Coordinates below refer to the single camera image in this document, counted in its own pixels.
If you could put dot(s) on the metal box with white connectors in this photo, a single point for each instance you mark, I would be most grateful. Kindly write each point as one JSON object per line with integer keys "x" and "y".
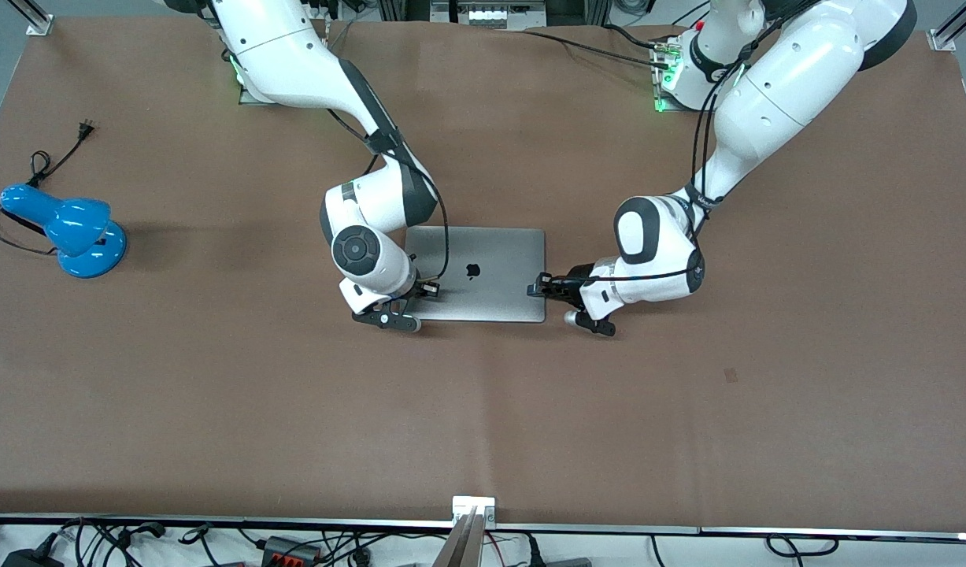
{"x": 490, "y": 14}

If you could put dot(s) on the black power adapter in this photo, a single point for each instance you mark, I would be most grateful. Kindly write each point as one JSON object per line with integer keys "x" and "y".
{"x": 30, "y": 559}

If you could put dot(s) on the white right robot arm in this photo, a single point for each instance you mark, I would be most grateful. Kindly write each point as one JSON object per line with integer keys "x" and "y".
{"x": 294, "y": 63}

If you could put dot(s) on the black plug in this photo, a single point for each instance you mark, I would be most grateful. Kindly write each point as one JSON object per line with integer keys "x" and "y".
{"x": 534, "y": 553}

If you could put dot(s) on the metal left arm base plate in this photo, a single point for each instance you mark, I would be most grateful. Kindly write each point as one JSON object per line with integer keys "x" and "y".
{"x": 662, "y": 101}

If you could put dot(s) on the grey power adapter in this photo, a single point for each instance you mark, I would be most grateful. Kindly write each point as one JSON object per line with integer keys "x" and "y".
{"x": 569, "y": 562}

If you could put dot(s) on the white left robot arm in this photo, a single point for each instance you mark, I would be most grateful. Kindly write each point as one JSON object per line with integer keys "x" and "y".
{"x": 790, "y": 79}

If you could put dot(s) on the aluminium table corner bracket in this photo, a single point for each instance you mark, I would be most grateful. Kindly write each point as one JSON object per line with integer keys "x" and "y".
{"x": 951, "y": 31}
{"x": 34, "y": 20}

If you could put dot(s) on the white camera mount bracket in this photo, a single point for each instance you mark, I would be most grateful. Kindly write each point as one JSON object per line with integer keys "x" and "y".
{"x": 473, "y": 502}

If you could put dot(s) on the silver grey laptop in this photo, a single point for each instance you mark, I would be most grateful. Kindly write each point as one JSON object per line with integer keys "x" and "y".
{"x": 490, "y": 272}

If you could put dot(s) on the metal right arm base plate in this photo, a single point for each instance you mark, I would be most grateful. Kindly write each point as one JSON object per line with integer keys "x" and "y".
{"x": 246, "y": 96}

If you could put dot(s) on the aluminium camera mount bar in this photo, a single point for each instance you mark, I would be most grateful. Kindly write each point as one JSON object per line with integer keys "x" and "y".
{"x": 460, "y": 547}

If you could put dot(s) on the black orange connector block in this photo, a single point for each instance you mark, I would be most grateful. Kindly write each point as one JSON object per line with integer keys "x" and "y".
{"x": 290, "y": 550}

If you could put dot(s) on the white power strip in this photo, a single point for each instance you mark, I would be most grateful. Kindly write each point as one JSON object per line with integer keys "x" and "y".
{"x": 325, "y": 9}

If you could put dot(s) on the metal table edge rail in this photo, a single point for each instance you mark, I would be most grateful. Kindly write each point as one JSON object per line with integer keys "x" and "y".
{"x": 215, "y": 521}

